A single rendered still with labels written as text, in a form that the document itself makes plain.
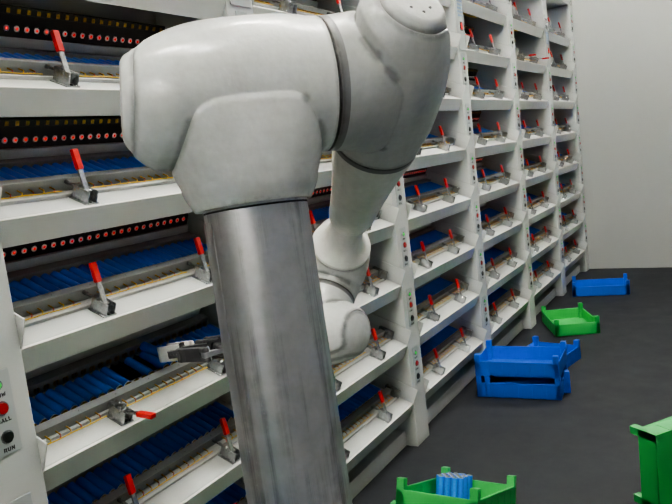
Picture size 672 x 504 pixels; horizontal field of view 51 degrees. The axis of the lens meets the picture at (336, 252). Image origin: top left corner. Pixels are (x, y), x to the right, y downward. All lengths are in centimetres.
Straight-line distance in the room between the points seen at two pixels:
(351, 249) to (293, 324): 54
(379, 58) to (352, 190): 20
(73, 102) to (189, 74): 63
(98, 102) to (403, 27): 72
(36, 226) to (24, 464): 35
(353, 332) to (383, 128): 49
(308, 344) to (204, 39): 28
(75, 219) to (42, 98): 19
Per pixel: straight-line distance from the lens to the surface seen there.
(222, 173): 63
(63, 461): 122
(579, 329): 346
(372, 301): 202
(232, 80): 63
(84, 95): 126
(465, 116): 282
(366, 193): 82
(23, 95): 119
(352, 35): 68
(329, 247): 118
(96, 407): 131
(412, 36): 67
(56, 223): 120
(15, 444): 116
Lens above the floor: 95
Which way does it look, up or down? 8 degrees down
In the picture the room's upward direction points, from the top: 7 degrees counter-clockwise
